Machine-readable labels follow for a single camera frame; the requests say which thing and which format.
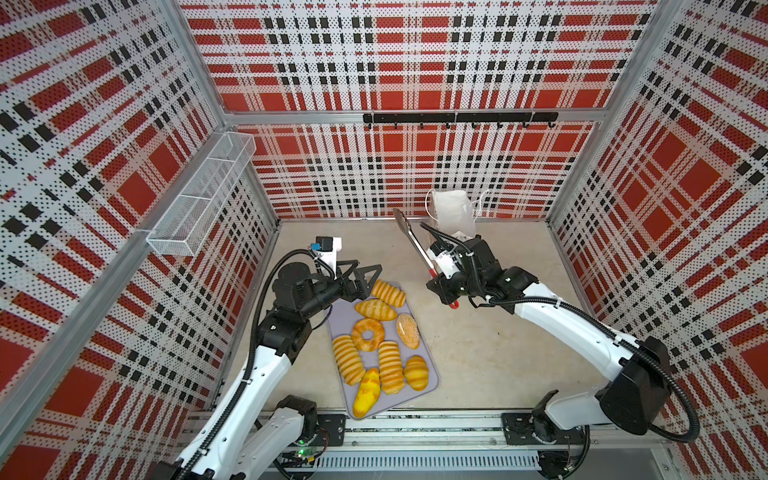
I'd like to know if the long ridged bread middle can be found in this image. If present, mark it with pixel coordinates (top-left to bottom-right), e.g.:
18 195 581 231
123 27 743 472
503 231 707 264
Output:
378 340 405 395

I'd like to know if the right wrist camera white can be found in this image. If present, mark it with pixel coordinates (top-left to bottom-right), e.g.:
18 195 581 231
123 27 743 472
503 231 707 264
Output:
427 241 464 280

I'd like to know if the white cartoon paper bag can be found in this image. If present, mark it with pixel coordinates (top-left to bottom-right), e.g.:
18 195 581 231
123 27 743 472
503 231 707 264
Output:
424 189 489 241

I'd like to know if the yellow twisted bread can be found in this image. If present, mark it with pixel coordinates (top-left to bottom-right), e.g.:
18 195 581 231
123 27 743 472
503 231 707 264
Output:
353 367 381 419

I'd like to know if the round sesame bun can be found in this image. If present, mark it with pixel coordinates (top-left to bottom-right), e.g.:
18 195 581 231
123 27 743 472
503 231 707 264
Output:
396 313 420 350

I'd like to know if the long ridged bread left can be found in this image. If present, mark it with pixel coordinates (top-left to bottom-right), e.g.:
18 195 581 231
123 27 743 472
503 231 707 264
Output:
332 335 366 386

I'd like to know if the long ridged bread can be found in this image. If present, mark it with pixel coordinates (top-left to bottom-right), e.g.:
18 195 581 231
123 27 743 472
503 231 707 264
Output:
378 340 405 395
332 335 366 386

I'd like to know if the small ridged bread right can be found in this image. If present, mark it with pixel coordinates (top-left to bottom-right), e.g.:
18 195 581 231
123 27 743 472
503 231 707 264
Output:
403 355 429 391

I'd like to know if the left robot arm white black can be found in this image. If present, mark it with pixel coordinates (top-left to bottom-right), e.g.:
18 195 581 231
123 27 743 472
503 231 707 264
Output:
149 245 382 479

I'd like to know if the metal tongs red handle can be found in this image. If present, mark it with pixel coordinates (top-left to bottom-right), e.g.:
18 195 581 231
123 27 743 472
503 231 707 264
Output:
393 208 459 309

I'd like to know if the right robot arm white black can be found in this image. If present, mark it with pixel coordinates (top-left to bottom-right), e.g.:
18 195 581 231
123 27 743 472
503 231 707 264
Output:
420 223 701 443

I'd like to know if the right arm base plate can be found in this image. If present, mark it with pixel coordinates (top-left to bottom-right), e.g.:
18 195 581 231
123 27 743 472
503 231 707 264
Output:
501 411 585 448

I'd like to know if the white wire mesh basket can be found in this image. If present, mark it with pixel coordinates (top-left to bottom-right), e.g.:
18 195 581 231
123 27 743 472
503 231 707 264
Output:
147 132 255 257

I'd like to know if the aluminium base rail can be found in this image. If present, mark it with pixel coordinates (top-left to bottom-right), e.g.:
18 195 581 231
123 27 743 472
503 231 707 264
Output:
173 409 685 480

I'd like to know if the lavender plastic tray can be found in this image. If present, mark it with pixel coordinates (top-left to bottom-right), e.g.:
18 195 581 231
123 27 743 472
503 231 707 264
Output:
327 295 440 419

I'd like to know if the oval golden bread roll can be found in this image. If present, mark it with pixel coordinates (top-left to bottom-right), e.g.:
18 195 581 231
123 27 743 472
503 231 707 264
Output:
354 299 398 321

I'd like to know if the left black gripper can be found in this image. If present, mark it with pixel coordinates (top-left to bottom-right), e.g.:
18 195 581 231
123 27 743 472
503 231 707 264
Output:
300 258 381 319

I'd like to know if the black hook rail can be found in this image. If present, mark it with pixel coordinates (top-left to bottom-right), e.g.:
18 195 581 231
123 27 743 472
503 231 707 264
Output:
362 111 559 126

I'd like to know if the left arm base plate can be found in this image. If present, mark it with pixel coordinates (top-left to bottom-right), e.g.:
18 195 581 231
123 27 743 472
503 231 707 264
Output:
297 414 348 447

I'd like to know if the striped bread roll top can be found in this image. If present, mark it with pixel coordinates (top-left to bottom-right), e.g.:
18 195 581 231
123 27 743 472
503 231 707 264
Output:
371 280 406 309

